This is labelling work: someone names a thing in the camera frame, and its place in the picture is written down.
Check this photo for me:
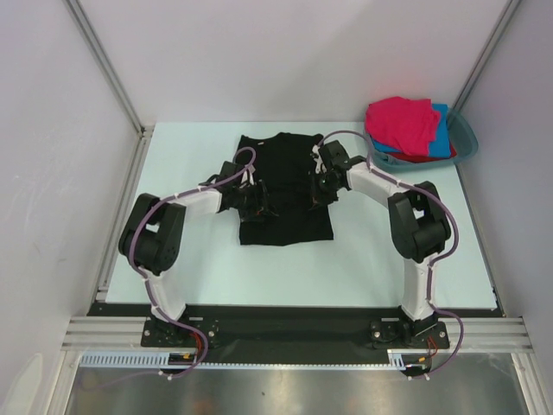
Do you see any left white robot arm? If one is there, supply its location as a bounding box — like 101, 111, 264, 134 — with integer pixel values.
118, 162, 277, 346

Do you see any white cable duct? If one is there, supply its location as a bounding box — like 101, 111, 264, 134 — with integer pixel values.
79, 351, 197, 370
387, 349, 432, 372

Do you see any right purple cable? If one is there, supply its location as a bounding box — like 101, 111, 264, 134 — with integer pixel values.
319, 131, 467, 381

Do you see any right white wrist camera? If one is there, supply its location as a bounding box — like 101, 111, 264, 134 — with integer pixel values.
311, 145, 324, 175

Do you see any blue t shirt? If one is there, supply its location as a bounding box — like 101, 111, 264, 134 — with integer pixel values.
372, 104, 457, 163

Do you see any aluminium frame post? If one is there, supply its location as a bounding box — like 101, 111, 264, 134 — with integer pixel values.
453, 0, 524, 112
63, 0, 146, 135

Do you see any teal plastic basket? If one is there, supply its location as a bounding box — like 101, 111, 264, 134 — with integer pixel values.
372, 108, 479, 172

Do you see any left white cable duct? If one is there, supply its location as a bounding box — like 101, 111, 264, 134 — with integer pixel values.
79, 351, 197, 370

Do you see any pink t shirt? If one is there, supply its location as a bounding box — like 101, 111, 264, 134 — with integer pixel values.
365, 97, 442, 156

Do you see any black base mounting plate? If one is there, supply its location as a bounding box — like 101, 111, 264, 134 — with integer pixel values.
86, 302, 453, 364

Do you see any right white cable duct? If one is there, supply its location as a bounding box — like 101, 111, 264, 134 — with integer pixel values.
387, 349, 432, 372

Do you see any right aluminium frame post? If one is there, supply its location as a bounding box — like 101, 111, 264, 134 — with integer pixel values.
453, 0, 524, 112

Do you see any black t shirt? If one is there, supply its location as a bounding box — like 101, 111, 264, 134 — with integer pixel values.
237, 132, 334, 246

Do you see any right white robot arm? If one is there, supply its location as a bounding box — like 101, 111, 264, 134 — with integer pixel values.
309, 141, 452, 347

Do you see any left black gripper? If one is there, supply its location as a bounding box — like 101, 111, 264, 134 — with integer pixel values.
232, 180, 278, 223

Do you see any aluminium front rail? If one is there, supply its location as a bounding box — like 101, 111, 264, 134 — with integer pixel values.
62, 316, 533, 354

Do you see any left aluminium frame post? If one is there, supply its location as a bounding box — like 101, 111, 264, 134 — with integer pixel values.
63, 0, 146, 135

